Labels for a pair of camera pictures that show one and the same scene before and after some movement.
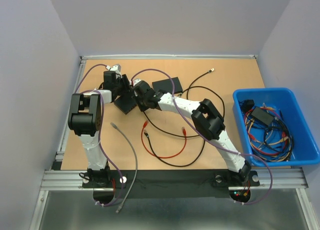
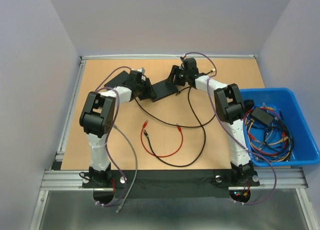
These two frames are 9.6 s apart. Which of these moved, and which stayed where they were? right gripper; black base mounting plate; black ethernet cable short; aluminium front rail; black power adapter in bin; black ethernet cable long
Moved: black ethernet cable long; right gripper
Stayed: black power adapter in bin; aluminium front rail; black ethernet cable short; black base mounting plate
